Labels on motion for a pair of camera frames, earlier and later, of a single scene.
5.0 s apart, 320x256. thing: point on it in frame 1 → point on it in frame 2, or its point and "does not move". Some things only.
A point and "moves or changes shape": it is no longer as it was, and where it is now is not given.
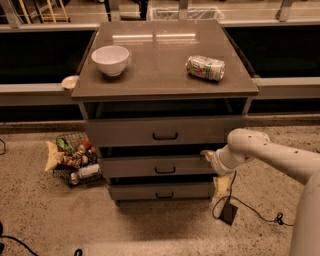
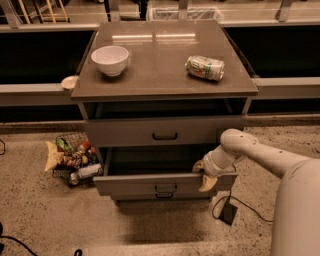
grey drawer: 155,166 moves or changes shape
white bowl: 112,59 does not move
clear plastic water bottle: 88,170 does not move
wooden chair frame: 53,17 does not move
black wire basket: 78,159 does not move
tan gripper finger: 210,154 → 198,166
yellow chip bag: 55,156 does not move
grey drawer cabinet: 155,95 does not move
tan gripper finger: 222,184 → 208,183
